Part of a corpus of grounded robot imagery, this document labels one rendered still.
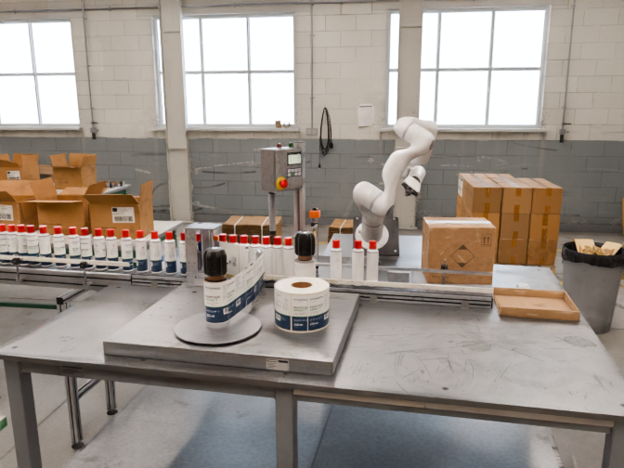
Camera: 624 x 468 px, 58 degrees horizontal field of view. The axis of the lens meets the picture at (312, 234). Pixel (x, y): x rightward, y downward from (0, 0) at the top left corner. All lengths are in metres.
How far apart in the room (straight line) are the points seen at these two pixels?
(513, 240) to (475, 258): 3.11
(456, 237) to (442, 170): 5.24
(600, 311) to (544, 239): 1.39
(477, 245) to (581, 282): 2.00
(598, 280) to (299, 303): 2.97
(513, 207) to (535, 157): 2.37
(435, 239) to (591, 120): 5.70
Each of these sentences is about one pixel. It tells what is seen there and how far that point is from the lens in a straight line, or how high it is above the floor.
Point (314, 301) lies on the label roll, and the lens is 2.00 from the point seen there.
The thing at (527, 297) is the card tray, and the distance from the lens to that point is 2.69.
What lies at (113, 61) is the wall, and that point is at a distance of 8.78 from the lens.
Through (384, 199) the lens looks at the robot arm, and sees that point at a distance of 2.91.
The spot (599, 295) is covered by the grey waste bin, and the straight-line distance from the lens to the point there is 4.63.
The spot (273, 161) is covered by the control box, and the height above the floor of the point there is 1.42.
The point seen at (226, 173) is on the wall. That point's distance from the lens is 8.23.
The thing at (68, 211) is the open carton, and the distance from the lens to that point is 4.26.
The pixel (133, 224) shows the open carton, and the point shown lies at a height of 0.88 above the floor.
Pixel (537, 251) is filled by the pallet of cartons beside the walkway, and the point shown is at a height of 0.28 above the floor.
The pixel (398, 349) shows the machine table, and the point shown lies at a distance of 2.05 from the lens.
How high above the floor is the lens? 1.67
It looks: 13 degrees down
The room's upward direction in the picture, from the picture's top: straight up
